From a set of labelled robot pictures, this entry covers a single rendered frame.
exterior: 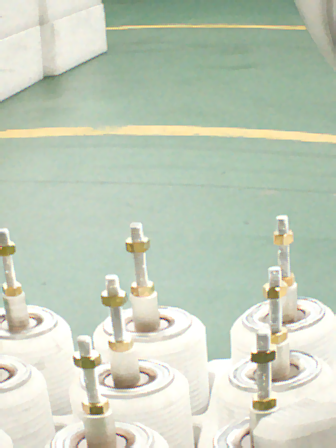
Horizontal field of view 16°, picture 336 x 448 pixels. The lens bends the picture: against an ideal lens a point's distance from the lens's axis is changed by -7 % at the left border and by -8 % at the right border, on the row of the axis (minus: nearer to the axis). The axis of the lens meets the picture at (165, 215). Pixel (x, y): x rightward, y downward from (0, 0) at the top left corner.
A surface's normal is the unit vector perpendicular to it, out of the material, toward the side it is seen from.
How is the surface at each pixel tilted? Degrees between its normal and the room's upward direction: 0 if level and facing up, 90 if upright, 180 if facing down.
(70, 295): 0
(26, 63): 90
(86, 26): 90
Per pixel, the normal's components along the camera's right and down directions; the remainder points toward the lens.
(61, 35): 0.93, 0.02
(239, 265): -0.09, -0.95
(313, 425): 0.04, -0.62
